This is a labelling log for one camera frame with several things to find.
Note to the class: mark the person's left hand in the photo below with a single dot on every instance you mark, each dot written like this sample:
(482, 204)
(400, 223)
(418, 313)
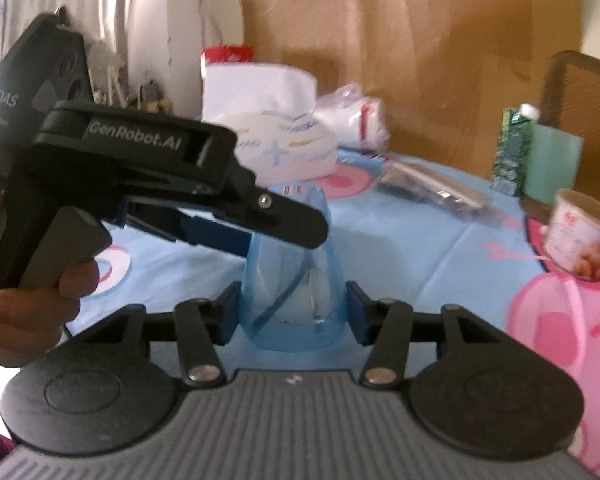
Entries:
(25, 320)

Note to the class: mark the brown woven chair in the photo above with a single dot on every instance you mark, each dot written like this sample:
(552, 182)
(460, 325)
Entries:
(594, 105)

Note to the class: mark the clear plastic package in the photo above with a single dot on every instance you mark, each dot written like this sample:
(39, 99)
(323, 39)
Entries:
(429, 187)

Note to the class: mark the brown cardboard sheet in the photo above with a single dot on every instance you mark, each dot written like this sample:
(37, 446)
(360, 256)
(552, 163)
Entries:
(419, 50)

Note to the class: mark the red black snack box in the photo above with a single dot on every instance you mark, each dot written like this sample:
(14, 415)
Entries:
(227, 54)

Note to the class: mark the small pink labelled can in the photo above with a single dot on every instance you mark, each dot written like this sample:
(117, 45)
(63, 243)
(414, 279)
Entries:
(579, 235)

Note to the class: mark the white curtain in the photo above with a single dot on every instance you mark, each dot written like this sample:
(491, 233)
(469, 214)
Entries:
(145, 20)

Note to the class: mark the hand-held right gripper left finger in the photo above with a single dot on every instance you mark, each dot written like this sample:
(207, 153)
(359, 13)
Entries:
(230, 310)

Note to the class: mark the pale green card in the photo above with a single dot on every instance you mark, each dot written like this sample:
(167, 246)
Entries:
(554, 165)

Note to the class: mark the blue pink printed blanket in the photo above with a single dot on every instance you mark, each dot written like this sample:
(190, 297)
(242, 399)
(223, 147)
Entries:
(429, 260)

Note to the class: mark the green carton with white cap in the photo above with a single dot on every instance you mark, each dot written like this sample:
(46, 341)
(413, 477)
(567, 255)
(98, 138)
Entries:
(512, 150)

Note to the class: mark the blue glasses case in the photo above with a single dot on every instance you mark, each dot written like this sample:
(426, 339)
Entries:
(295, 285)

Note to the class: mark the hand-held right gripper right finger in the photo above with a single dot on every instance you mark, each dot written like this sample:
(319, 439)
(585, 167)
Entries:
(356, 310)

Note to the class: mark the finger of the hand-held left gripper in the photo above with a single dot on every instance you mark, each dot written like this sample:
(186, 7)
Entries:
(215, 235)
(285, 220)

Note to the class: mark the white tissue pack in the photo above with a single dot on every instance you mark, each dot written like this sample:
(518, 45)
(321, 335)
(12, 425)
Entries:
(280, 130)

